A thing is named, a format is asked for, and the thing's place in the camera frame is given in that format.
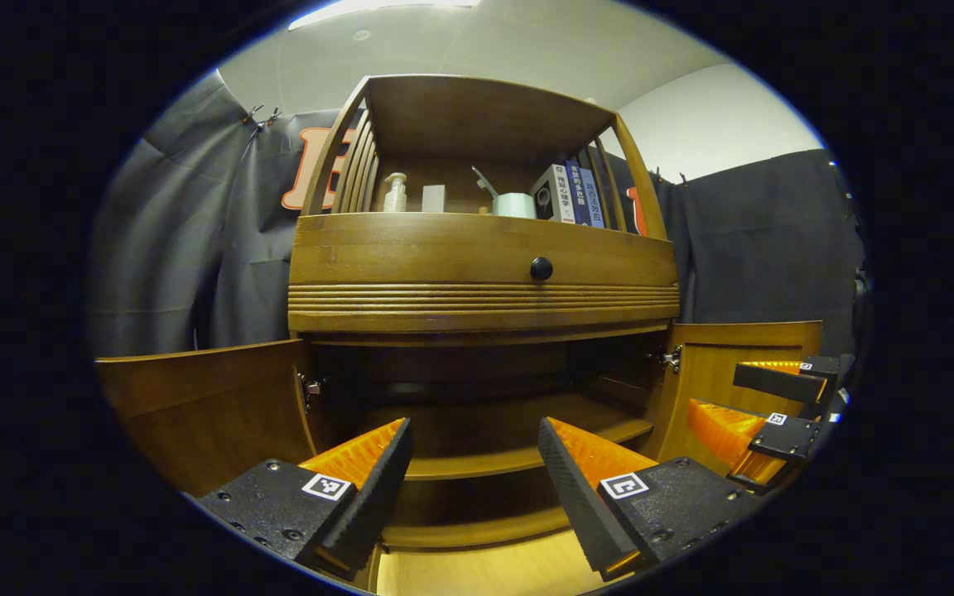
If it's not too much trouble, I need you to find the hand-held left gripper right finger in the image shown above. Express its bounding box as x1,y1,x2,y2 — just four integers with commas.
537,416,764,582

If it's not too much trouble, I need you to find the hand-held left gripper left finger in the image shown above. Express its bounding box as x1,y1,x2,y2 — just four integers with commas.
195,416,416,580

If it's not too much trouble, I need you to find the wooden cabinet door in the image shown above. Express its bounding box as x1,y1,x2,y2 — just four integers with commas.
651,321,824,477
96,339,320,497

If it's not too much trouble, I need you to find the wooden double-door shoe cabinet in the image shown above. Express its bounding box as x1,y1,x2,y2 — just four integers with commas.
96,74,824,593

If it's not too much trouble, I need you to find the wooden inner shelf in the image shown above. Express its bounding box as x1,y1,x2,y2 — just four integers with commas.
398,396,654,481

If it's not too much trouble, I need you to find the wooden ribbed drawer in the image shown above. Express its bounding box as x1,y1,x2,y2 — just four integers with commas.
288,213,681,334

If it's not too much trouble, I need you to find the light blue book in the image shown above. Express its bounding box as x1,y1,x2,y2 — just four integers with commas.
583,168,607,229

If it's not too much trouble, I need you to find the black backdrop cloth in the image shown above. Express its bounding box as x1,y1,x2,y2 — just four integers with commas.
88,70,867,361

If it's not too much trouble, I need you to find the ceiling light panel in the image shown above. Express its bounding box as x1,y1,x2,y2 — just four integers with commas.
288,0,482,32

